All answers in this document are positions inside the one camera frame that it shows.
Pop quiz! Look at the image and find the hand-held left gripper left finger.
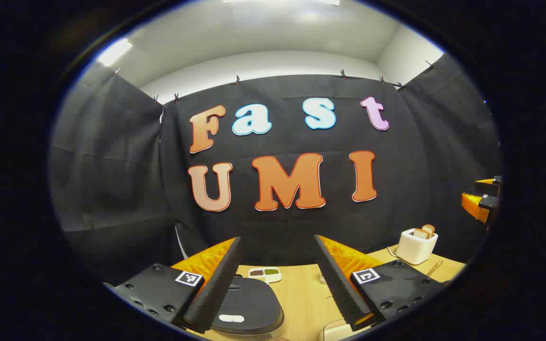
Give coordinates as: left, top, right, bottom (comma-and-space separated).
103, 237, 244, 334

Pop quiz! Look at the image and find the black backdrop cloth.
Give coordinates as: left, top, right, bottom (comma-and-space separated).
49, 52, 502, 287

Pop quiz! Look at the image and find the white toaster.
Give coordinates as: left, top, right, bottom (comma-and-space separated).
396, 228, 438, 265

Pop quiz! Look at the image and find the row of small backdrop clips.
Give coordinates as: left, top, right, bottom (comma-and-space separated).
112, 59, 437, 104

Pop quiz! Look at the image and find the black rice cooker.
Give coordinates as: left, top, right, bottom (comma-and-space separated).
211, 275, 284, 338

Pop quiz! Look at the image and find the white divided bean dish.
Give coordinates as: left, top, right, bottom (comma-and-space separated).
248, 268, 282, 284

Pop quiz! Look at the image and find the ceiling light panel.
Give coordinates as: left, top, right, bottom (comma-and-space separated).
97, 38, 133, 67

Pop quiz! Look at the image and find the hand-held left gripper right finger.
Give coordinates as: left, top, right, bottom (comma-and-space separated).
314, 234, 446, 332

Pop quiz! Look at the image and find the cream rice container wire handle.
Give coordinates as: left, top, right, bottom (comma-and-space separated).
320, 320, 350, 340

